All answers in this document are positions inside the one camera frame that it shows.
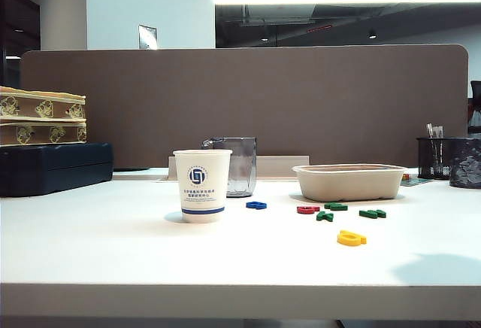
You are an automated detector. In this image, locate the teal magnetic letter pack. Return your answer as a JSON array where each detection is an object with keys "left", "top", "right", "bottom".
[{"left": 400, "top": 176, "right": 433, "bottom": 187}]

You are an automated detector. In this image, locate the clear plastic container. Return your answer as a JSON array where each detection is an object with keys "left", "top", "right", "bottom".
[{"left": 201, "top": 135, "right": 258, "bottom": 198}]

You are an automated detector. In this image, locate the dark blue plastic case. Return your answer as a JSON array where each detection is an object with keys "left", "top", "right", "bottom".
[{"left": 0, "top": 142, "right": 114, "bottom": 198}]

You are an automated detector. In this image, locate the beige paper pulp tray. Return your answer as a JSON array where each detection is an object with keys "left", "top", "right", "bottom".
[{"left": 292, "top": 162, "right": 409, "bottom": 202}]

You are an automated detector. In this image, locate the yellow plastic letter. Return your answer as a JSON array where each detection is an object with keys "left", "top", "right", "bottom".
[{"left": 336, "top": 229, "right": 368, "bottom": 247}]

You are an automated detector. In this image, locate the yellow patterned number box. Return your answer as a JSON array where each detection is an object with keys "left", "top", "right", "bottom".
[
  {"left": 0, "top": 85, "right": 87, "bottom": 120},
  {"left": 0, "top": 118, "right": 89, "bottom": 145}
]

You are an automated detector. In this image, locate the white paper cup blue logo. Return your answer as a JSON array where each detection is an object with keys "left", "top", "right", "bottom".
[{"left": 172, "top": 148, "right": 234, "bottom": 225}]

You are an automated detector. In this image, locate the small wall sign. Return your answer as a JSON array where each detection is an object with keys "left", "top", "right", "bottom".
[{"left": 138, "top": 24, "right": 159, "bottom": 50}]

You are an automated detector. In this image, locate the black mesh pen holder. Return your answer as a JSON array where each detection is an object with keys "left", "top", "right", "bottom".
[{"left": 416, "top": 136, "right": 454, "bottom": 181}]

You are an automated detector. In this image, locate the brown desk divider panel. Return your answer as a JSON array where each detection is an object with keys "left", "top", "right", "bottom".
[{"left": 20, "top": 44, "right": 470, "bottom": 169}]

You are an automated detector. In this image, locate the black office chair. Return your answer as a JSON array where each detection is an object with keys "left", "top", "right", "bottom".
[{"left": 470, "top": 79, "right": 481, "bottom": 133}]

